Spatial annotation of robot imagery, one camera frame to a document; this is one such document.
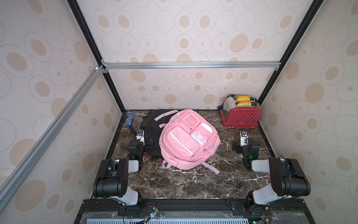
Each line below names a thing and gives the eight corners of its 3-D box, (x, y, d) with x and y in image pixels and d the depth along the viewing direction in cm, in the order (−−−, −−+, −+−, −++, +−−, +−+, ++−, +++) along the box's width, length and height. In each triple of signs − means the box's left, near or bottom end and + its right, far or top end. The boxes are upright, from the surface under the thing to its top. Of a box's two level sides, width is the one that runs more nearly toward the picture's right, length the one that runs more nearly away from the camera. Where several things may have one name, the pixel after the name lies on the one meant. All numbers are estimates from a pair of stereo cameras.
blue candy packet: (125, 126, 112) (124, 124, 111) (128, 114, 120) (128, 113, 119) (131, 126, 112) (131, 124, 111) (135, 114, 120) (134, 113, 119)
